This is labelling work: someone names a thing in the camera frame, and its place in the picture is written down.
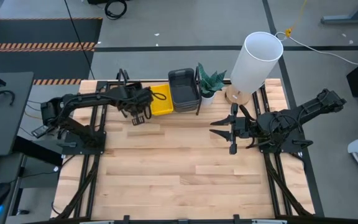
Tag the dark gray side desk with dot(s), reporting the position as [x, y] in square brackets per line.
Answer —
[8, 124]

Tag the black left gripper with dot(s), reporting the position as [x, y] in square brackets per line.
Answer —
[138, 99]

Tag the white shade wooden base lamp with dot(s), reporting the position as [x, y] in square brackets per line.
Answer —
[253, 68]

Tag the wooden shelf with black frame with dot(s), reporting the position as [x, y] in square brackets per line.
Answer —
[154, 83]

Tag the green plant in white pot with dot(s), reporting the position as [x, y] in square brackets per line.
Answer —
[210, 82]

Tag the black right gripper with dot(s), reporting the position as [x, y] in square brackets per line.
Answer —
[247, 129]

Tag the dark gray plastic basket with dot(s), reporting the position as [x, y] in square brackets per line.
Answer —
[183, 90]

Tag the yellow slotted plastic basket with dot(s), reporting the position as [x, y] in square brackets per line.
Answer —
[161, 104]

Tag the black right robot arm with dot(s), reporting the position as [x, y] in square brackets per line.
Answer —
[306, 112]

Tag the black hazard striped floor mat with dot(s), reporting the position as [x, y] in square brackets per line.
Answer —
[42, 31]

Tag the gray metal desk foot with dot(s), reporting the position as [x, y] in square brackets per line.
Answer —
[346, 19]

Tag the black aluminium rig frame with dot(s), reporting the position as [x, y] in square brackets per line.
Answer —
[154, 222]

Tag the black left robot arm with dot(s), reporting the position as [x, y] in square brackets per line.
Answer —
[82, 98]

